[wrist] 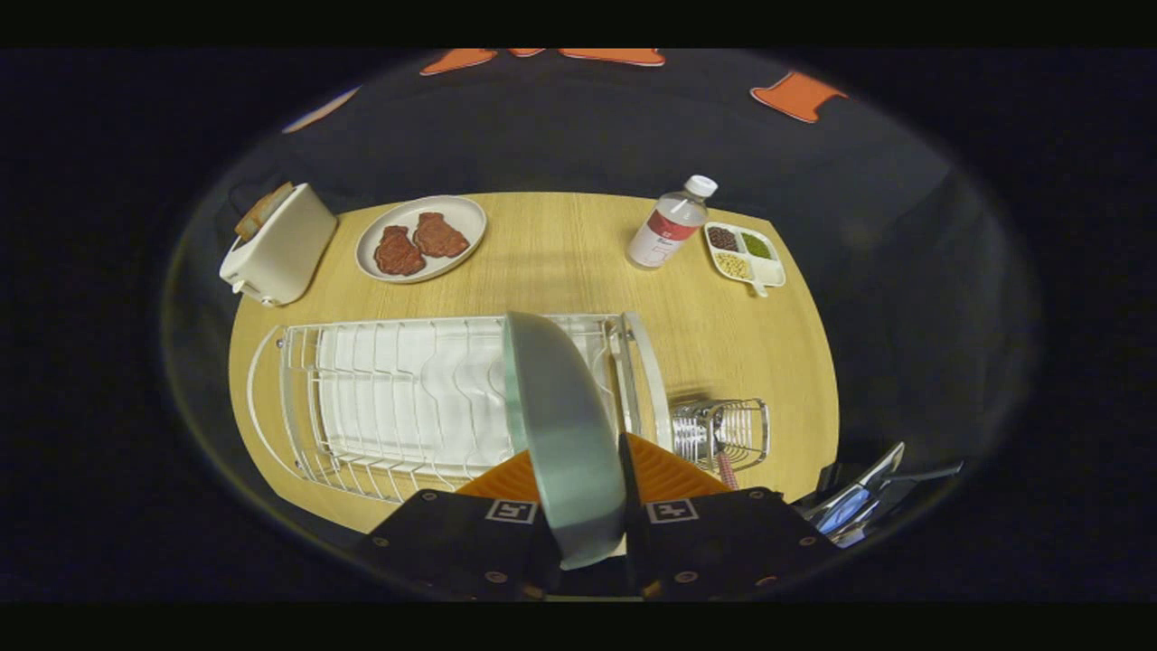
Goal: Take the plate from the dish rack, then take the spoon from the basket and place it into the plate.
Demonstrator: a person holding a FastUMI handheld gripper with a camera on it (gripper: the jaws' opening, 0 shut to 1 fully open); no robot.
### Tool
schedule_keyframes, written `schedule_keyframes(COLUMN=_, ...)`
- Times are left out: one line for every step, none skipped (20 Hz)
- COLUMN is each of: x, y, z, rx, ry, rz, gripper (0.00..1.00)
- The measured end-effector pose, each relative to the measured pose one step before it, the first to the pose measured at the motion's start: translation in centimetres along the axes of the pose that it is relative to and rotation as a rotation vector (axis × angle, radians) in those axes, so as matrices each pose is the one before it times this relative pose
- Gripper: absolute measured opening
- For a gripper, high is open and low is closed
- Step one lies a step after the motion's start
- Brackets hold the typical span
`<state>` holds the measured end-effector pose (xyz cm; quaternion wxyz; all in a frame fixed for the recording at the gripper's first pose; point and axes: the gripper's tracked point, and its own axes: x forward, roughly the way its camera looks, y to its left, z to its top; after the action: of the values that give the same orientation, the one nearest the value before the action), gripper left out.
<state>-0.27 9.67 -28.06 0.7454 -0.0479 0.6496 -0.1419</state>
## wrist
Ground silver and blue object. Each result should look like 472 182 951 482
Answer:
795 441 964 550

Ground pale green plate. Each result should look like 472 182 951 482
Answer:
502 311 629 571

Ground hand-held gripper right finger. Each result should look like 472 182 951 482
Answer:
617 432 848 602

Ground clear bottle with red label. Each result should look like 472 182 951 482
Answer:
626 175 719 270

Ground brown meat piece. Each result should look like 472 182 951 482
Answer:
373 226 427 277
413 212 471 259

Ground toast slices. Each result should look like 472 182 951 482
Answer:
235 181 295 241

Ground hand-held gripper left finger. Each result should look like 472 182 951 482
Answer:
355 449 563 602

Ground beige oval plate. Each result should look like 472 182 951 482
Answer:
355 195 487 285

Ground white divided condiment tray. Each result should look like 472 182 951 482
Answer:
703 222 787 297

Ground white toaster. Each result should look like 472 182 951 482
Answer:
219 183 338 308

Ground white wire dish rack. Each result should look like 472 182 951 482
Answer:
246 312 674 505

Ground silver wire basket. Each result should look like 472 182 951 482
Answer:
671 398 771 473

